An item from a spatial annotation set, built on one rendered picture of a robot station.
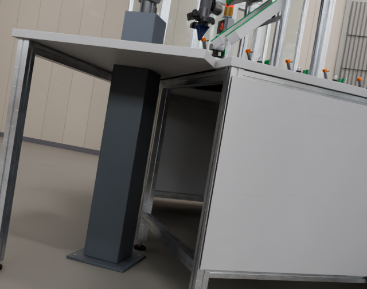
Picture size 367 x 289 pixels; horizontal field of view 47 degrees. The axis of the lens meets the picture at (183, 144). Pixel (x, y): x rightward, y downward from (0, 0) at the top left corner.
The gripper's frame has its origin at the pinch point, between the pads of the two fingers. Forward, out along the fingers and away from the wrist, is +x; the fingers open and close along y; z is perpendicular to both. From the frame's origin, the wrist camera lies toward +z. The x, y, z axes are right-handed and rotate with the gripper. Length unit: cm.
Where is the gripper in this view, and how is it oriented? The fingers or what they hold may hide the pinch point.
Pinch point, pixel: (200, 33)
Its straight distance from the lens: 216.9
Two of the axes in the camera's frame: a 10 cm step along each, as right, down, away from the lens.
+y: 3.5, 0.8, -9.3
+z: -9.2, -1.6, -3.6
